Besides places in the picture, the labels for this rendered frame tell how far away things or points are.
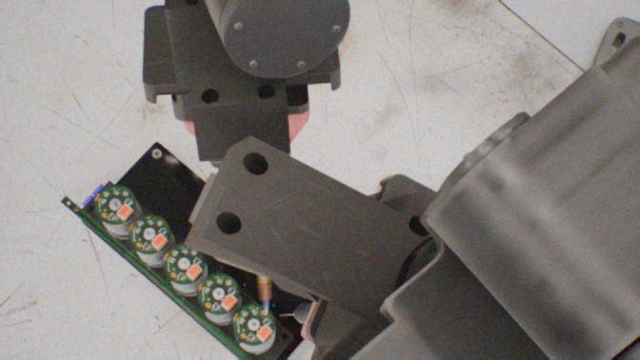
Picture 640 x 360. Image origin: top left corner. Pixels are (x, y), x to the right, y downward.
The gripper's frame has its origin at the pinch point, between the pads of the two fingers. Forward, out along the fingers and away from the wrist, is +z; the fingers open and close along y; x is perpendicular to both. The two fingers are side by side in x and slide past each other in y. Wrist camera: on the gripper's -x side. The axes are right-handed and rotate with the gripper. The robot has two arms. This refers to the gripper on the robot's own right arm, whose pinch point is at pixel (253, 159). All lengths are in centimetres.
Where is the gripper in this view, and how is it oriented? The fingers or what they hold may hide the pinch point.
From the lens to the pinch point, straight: 72.2
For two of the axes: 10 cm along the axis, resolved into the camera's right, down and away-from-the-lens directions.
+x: -0.7, -7.2, 6.9
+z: 0.3, 6.9, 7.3
